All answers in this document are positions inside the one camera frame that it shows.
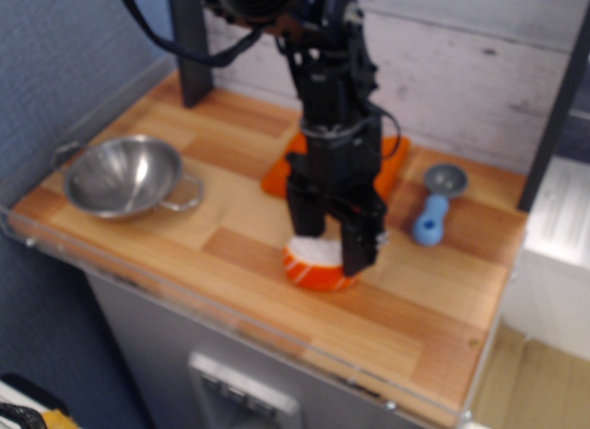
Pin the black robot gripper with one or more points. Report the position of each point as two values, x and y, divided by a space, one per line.
335 176

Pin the orange salmon sushi toy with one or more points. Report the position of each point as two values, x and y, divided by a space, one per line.
316 264

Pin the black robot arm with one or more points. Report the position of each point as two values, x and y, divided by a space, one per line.
323 41

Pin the clear acrylic table guard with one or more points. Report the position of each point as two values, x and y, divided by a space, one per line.
413 331

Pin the orange knitted cloth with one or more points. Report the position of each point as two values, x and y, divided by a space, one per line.
275 181

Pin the blue grey toy scoop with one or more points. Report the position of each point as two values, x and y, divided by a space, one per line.
444 181

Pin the grey toy fridge cabinet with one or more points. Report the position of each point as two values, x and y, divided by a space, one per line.
157 337

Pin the silver dispenser button panel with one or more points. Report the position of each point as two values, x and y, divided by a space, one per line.
231 398

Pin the white side cabinet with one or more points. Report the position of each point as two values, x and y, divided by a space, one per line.
548 297

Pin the black yellow object bottom-left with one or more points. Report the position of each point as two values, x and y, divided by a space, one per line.
24 404

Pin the stainless steel two-handled bowl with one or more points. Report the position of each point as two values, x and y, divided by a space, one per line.
125 177

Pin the dark grey right post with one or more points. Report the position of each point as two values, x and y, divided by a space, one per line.
569 86

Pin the dark grey post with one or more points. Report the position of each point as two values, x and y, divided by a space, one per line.
569 86
189 30

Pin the dark grey left post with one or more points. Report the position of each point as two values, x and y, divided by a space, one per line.
189 30

